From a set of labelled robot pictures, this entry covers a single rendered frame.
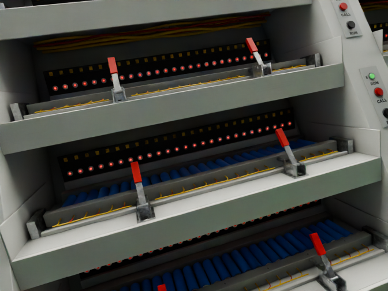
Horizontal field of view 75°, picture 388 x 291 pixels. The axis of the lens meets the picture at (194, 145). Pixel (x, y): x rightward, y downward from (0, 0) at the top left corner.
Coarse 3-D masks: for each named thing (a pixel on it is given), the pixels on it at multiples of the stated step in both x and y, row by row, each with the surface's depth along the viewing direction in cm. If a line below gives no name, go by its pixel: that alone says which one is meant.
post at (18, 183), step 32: (0, 0) 48; (0, 64) 42; (32, 64) 58; (0, 160) 36; (32, 160) 46; (0, 192) 34; (32, 192) 43; (0, 224) 33; (0, 256) 33; (0, 288) 32; (32, 288) 37; (64, 288) 48
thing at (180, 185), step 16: (320, 144) 51; (336, 144) 52; (256, 160) 48; (272, 160) 48; (304, 160) 48; (192, 176) 46; (208, 176) 46; (224, 176) 47; (240, 176) 47; (128, 192) 43; (144, 192) 43; (160, 192) 44; (176, 192) 45; (64, 208) 41; (80, 208) 41; (96, 208) 42; (112, 208) 41; (48, 224) 40; (64, 224) 39
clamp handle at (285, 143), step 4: (280, 128) 46; (276, 132) 46; (280, 132) 46; (280, 136) 46; (284, 136) 46; (280, 140) 46; (284, 140) 45; (284, 144) 45; (288, 144) 45; (284, 148) 45; (288, 148) 45; (288, 152) 45; (292, 152) 45; (288, 156) 44; (292, 156) 44; (292, 160) 44
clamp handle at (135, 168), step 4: (132, 164) 40; (136, 164) 41; (132, 168) 40; (136, 168) 40; (132, 172) 40; (136, 172) 40; (136, 176) 40; (140, 176) 40; (136, 180) 39; (140, 180) 40; (136, 184) 39; (140, 184) 39; (136, 188) 39; (140, 188) 39; (140, 192) 39; (140, 196) 39; (144, 196) 39; (140, 200) 38; (144, 200) 38; (140, 204) 38
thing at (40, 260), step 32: (320, 128) 58; (352, 128) 50; (160, 160) 55; (352, 160) 46; (224, 192) 42; (256, 192) 40; (288, 192) 42; (320, 192) 43; (32, 224) 37; (96, 224) 39; (128, 224) 37; (160, 224) 37; (192, 224) 38; (224, 224) 40; (32, 256) 33; (64, 256) 34; (96, 256) 35; (128, 256) 37
